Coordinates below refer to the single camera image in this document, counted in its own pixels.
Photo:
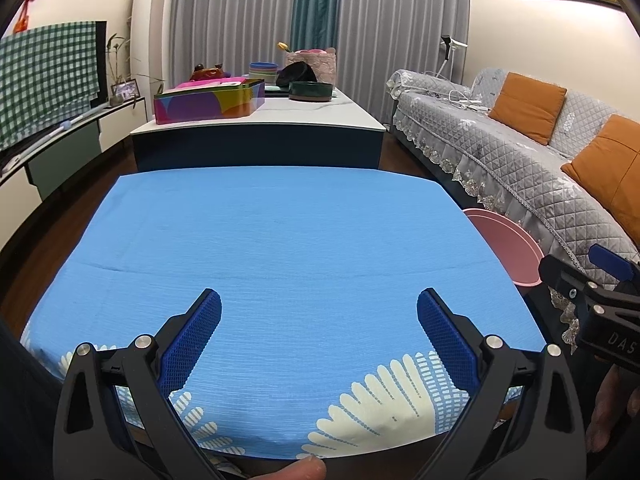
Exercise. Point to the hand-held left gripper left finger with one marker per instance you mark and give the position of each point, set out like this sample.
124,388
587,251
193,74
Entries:
192,345

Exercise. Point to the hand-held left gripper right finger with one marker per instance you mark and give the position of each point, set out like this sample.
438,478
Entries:
447,340

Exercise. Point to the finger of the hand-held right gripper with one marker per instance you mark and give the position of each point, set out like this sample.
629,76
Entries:
615,265
567,280

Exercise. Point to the pink basin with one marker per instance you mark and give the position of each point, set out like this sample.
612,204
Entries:
505,245

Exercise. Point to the person's right hand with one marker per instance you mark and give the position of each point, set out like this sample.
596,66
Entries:
607,410

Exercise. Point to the person's left hand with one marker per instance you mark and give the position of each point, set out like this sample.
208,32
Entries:
310,470

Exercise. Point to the orange cushion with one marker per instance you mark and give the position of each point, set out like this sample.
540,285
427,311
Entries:
610,170
527,107

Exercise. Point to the blue tablecloth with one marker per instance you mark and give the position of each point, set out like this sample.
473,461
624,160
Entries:
300,240

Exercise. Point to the grey quilted sofa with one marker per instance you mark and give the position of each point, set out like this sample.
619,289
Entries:
475,130

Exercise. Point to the television cabinet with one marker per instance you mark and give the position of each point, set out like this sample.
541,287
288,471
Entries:
65,150

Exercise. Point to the colourful gift box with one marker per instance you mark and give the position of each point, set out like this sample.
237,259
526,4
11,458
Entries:
210,105

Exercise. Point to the white stick with blue tip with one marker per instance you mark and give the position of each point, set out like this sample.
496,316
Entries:
65,126

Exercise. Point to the white top coffee table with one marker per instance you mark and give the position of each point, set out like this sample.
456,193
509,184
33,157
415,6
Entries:
310,112

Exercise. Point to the pink paper sheet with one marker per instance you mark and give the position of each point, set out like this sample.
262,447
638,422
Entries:
210,83

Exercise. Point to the white floor lamp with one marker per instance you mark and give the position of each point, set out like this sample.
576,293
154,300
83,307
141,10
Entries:
447,42

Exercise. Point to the mint green tray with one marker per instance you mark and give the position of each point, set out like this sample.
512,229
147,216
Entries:
276,90

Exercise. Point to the brown teapot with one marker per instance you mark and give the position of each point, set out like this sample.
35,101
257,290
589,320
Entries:
207,74

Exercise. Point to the dark green bowl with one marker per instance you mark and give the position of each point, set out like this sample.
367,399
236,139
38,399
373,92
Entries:
310,92

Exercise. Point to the stack of coloured bowls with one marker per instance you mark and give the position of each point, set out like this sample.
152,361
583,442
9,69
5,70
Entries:
263,71

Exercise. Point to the black television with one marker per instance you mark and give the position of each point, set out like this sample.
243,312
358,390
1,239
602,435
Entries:
101,60

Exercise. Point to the green checked cloth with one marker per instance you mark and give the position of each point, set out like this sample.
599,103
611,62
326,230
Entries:
45,80

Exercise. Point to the pink lace basket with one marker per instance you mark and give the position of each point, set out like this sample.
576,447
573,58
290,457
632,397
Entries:
322,62

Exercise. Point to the grey curtain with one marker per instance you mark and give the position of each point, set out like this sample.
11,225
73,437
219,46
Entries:
400,20
230,10

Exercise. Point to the yellow flower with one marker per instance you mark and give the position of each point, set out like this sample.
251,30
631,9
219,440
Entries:
283,46

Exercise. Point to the potted plant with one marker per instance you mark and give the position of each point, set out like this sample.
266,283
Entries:
114,42

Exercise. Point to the white standing air conditioner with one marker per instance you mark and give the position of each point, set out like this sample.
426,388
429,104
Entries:
150,20

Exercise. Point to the teal curtain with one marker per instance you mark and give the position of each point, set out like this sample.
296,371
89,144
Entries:
315,5

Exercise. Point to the small photo frame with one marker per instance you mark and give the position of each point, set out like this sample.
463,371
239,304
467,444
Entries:
125,91

